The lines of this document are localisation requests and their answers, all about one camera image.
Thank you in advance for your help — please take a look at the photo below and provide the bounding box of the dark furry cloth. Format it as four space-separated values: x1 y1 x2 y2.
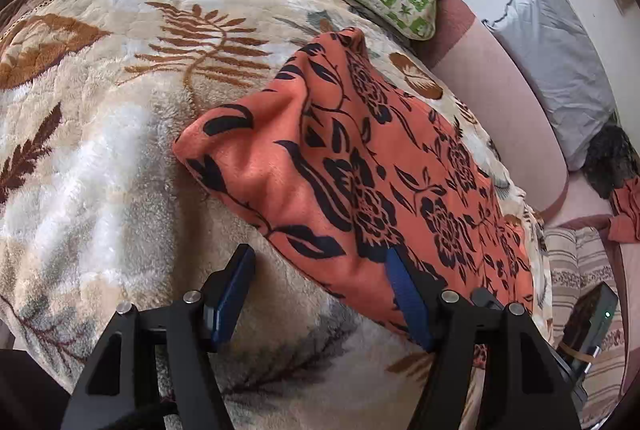
582 125 640 201

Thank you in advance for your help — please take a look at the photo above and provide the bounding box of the striped beige bedding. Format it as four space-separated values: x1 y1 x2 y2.
542 225 628 428

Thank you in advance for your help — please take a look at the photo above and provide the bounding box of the orange black floral garment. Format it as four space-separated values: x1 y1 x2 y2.
172 27 538 371

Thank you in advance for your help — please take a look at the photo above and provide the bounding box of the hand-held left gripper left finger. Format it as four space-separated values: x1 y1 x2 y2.
60 244 257 430

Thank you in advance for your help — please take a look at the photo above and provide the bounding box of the pink cylindrical bolster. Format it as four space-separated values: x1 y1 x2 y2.
415 0 621 231

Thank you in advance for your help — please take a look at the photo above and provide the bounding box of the grey ruffled pillow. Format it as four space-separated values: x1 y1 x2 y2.
482 0 618 171

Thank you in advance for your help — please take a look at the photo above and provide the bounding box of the small orange cloth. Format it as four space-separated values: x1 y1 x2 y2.
607 177 640 243

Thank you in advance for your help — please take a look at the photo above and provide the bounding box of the beige leaf-print plush blanket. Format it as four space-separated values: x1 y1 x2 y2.
0 0 556 430

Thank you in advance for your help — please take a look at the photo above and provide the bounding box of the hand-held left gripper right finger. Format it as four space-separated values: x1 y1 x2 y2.
386 247 583 430

